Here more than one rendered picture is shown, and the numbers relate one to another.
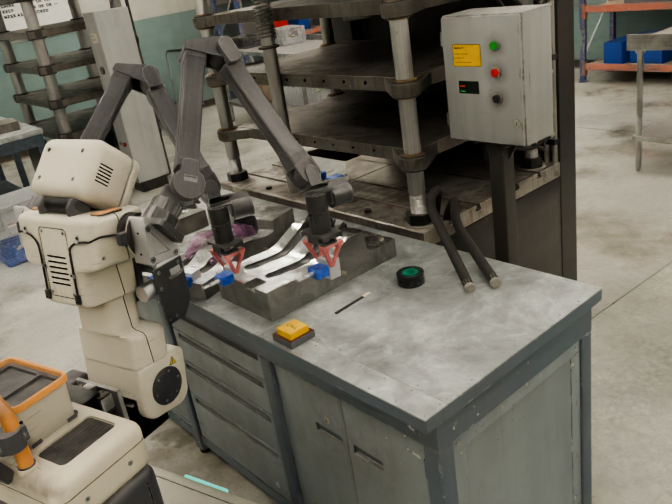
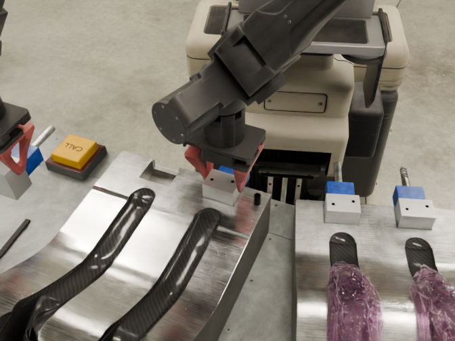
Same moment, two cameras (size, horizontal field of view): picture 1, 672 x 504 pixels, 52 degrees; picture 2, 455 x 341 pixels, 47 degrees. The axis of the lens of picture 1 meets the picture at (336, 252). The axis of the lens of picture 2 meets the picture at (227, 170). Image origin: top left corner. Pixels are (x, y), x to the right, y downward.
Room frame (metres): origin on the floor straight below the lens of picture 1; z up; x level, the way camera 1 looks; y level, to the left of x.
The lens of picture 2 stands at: (2.35, 0.05, 1.47)
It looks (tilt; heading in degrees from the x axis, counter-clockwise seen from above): 45 degrees down; 152
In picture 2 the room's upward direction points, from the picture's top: 1 degrees counter-clockwise
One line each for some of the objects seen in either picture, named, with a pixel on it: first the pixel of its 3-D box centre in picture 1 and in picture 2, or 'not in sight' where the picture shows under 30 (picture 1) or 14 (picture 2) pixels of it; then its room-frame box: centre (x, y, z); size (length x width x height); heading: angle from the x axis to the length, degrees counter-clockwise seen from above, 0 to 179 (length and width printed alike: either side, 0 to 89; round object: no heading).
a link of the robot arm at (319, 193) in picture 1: (318, 201); not in sight; (1.72, 0.02, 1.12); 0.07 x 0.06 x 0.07; 119
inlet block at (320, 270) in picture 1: (315, 272); (26, 153); (1.69, 0.06, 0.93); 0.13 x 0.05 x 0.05; 127
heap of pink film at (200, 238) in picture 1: (220, 236); (401, 336); (2.18, 0.37, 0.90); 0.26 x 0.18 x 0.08; 145
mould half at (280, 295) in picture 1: (307, 256); (111, 308); (1.96, 0.09, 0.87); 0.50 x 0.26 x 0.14; 128
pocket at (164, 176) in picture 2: (256, 288); (162, 180); (1.79, 0.24, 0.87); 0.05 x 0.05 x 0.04; 38
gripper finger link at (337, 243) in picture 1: (326, 249); not in sight; (1.70, 0.02, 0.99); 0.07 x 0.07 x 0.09; 37
